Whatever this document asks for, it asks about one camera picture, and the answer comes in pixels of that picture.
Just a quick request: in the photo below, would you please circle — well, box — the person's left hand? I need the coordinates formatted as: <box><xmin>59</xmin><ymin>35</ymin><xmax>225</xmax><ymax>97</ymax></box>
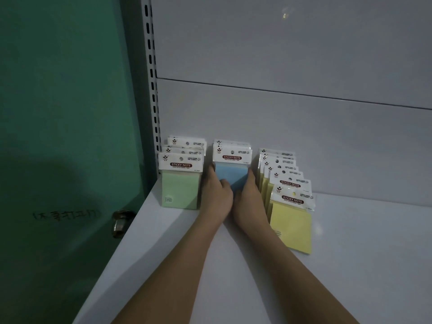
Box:
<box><xmin>199</xmin><ymin>164</ymin><xmax>234</xmax><ymax>224</ymax></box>

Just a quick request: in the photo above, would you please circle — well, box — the person's right hand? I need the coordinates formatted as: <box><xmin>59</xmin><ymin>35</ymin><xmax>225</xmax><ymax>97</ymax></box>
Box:
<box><xmin>232</xmin><ymin>169</ymin><xmax>272</xmax><ymax>230</ymax></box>

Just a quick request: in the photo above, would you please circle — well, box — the person's right forearm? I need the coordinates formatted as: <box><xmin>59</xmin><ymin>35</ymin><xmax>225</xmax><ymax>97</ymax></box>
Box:
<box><xmin>234</xmin><ymin>217</ymin><xmax>360</xmax><ymax>324</ymax></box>

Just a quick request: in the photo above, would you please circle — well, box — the person's left forearm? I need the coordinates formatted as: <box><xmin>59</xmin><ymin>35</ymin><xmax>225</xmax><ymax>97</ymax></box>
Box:
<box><xmin>111</xmin><ymin>212</ymin><xmax>233</xmax><ymax>324</ymax></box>

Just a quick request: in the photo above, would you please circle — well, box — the green sticky note pack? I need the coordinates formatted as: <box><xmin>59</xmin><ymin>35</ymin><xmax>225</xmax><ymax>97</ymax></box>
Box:
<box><xmin>157</xmin><ymin>152</ymin><xmax>203</xmax><ymax>210</ymax></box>
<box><xmin>167</xmin><ymin>135</ymin><xmax>207</xmax><ymax>149</ymax></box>
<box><xmin>161</xmin><ymin>144</ymin><xmax>206</xmax><ymax>156</ymax></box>

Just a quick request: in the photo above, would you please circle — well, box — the row of yellow sticky notes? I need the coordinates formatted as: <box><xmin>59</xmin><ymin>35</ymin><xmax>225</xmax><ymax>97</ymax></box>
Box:
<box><xmin>258</xmin><ymin>148</ymin><xmax>316</xmax><ymax>255</ymax></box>

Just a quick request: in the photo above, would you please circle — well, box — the white shelf back panel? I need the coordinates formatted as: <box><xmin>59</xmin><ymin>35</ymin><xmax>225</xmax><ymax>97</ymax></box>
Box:
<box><xmin>157</xmin><ymin>78</ymin><xmax>432</xmax><ymax>199</ymax></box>
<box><xmin>150</xmin><ymin>0</ymin><xmax>432</xmax><ymax>110</ymax></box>

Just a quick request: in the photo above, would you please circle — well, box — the white slotted shelf upright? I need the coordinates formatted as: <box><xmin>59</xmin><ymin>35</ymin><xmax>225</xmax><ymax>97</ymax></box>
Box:
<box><xmin>141</xmin><ymin>0</ymin><xmax>162</xmax><ymax>155</ymax></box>

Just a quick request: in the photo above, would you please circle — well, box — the green door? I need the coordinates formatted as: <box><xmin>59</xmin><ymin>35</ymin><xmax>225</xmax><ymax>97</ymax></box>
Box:
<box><xmin>0</xmin><ymin>0</ymin><xmax>146</xmax><ymax>324</ymax></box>

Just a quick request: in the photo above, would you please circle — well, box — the metal door handle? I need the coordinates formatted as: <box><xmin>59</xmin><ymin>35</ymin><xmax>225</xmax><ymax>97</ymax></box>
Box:
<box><xmin>112</xmin><ymin>210</ymin><xmax>136</xmax><ymax>239</ymax></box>

